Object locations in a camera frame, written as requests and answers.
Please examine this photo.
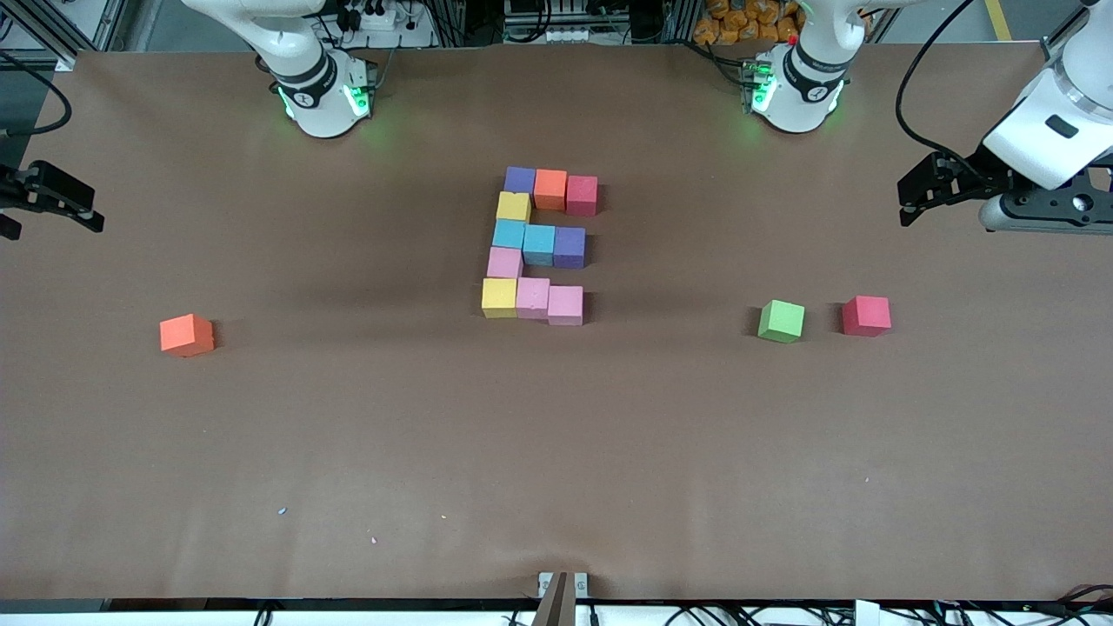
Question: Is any orange foam cube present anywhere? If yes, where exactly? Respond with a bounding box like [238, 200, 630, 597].
[533, 169, 569, 212]
[159, 313, 216, 358]

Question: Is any green foam cube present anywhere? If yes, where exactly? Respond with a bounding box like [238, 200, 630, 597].
[757, 299, 806, 344]

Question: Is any bag of orange items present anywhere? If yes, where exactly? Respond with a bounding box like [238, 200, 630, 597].
[693, 0, 805, 46]

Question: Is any white power strip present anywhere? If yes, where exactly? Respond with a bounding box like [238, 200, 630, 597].
[342, 0, 436, 50]

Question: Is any grey equipment rack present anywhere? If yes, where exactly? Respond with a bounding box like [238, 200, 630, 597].
[503, 0, 636, 44]

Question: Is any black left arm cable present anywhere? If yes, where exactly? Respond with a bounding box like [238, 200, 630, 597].
[895, 0, 988, 179]

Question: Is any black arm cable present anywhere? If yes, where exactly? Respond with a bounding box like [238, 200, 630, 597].
[0, 50, 73, 137]
[895, 0, 988, 179]

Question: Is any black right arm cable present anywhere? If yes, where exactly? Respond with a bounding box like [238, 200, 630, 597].
[0, 50, 73, 137]

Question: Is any aluminium frame strut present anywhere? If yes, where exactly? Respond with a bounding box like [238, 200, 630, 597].
[0, 0, 131, 72]

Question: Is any metal clamp bracket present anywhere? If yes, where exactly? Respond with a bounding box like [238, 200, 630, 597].
[532, 570, 590, 626]

